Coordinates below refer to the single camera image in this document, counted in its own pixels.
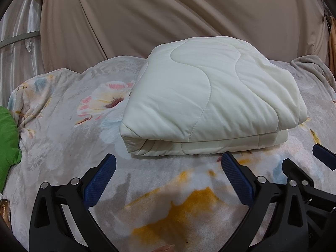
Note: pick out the person's left hand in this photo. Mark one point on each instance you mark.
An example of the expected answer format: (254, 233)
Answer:
(165, 248)

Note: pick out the silvery curtain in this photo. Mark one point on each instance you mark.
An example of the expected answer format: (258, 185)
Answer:
(18, 65)

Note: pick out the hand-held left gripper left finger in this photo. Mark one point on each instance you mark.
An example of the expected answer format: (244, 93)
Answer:
(99, 179)

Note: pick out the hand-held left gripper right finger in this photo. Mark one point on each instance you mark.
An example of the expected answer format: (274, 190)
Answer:
(236, 181)

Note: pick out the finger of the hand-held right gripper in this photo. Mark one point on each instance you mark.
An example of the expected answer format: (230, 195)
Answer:
(318, 150)
(299, 176)

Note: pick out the beige curtain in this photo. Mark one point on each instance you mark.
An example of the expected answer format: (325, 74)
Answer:
(157, 10)

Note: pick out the green pillow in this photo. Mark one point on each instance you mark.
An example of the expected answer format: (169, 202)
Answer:
(8, 141)

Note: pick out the floral fleece blanket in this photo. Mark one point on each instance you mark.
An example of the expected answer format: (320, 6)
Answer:
(65, 136)

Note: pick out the grey metal rail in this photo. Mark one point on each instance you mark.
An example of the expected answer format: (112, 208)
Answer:
(15, 40)

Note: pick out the cream quilted comforter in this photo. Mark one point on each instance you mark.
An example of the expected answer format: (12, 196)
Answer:
(210, 97)

